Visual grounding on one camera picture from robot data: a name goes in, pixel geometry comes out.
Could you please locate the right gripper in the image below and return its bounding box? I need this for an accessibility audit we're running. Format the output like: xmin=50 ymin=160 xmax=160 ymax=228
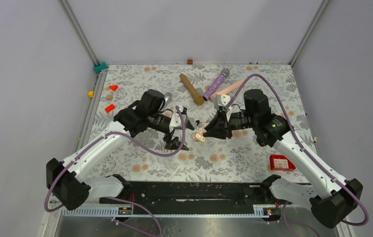
xmin=203 ymin=109 xmax=258 ymax=140

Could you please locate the beige charging case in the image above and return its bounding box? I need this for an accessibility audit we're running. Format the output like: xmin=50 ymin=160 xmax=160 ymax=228
xmin=191 ymin=128 xmax=207 ymax=143

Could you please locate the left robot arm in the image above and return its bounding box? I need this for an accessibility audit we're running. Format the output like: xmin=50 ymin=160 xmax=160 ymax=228
xmin=44 ymin=89 xmax=194 ymax=212

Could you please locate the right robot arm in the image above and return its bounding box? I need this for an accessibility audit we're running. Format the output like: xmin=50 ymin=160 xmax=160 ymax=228
xmin=203 ymin=89 xmax=363 ymax=229

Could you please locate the gold microphone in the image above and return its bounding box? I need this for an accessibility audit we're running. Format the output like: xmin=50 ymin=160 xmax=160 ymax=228
xmin=180 ymin=74 xmax=204 ymax=106

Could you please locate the floral table mat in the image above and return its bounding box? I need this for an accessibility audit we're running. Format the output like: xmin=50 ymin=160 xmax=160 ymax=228
xmin=89 ymin=64 xmax=315 ymax=182

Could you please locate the silver microphone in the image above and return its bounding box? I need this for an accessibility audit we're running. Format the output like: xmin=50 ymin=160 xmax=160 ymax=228
xmin=164 ymin=92 xmax=173 ymax=104

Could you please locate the pink microphone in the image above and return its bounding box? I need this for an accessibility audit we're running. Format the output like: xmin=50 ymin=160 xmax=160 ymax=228
xmin=210 ymin=79 xmax=244 ymax=102

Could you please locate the purple glitter microphone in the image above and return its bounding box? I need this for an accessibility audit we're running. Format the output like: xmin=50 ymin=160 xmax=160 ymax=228
xmin=202 ymin=68 xmax=230 ymax=101

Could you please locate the red box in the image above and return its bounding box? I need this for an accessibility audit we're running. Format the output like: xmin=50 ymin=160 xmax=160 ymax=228
xmin=269 ymin=154 xmax=296 ymax=171

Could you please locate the beige small block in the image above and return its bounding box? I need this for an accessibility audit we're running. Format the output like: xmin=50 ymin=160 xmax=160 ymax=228
xmin=106 ymin=94 xmax=113 ymax=101

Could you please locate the red triangle block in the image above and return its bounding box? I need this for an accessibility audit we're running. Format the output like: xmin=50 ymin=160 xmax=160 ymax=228
xmin=109 ymin=84 xmax=118 ymax=91

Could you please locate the teal corner clip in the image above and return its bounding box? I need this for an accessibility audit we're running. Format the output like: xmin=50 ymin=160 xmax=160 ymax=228
xmin=93 ymin=62 xmax=108 ymax=73

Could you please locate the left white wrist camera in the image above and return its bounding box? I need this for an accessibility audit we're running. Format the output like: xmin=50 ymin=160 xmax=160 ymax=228
xmin=169 ymin=106 xmax=186 ymax=130

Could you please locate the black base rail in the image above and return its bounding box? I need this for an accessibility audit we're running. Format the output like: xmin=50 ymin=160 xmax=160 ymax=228
xmin=99 ymin=181 xmax=285 ymax=215

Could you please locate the bottom purple cable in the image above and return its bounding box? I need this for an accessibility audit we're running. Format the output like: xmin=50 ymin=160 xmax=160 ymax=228
xmin=108 ymin=197 xmax=164 ymax=237

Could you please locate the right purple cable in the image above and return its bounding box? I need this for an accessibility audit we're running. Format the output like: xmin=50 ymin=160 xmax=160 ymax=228
xmin=224 ymin=73 xmax=370 ymax=227

